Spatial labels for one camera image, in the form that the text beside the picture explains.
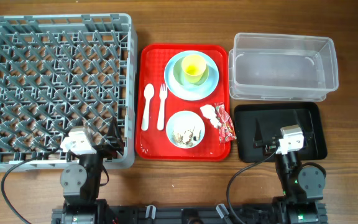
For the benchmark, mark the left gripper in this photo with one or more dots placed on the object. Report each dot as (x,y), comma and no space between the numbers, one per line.
(108,152)

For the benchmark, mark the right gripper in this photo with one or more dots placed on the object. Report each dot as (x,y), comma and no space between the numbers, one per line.
(270,145)

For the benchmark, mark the red snack wrapper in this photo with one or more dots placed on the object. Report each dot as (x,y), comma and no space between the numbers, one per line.
(226,130)

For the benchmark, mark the white plastic spoon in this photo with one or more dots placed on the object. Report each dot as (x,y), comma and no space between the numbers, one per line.
(148,95)

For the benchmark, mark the white napkin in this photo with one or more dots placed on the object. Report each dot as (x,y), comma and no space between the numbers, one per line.
(209,112)

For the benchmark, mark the food scraps and rice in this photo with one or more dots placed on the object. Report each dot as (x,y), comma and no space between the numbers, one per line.
(186,137)

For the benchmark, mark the light blue food bowl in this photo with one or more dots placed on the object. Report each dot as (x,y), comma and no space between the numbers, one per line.
(184,119)

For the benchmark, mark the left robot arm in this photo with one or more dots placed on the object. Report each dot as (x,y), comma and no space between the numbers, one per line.
(81,181)

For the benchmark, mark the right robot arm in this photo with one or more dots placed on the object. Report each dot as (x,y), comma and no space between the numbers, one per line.
(302,183)

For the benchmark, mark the grey plastic dishwasher rack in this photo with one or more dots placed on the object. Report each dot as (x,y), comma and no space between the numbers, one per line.
(60,71)

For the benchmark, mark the black plastic tray bin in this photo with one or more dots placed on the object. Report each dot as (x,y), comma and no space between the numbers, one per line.
(272,117)

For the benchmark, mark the red plastic tray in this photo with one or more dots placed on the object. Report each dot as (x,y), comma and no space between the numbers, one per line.
(154,144)

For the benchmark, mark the clear plastic bin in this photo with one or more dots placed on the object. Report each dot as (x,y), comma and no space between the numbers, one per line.
(282,67)

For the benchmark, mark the light blue plate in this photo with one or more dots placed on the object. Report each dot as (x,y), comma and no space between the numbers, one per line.
(191,94)

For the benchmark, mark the light green small bowl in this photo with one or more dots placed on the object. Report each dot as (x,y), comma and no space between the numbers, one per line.
(179,76)

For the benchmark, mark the yellow plastic cup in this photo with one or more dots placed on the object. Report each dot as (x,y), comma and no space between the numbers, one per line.
(193,66)

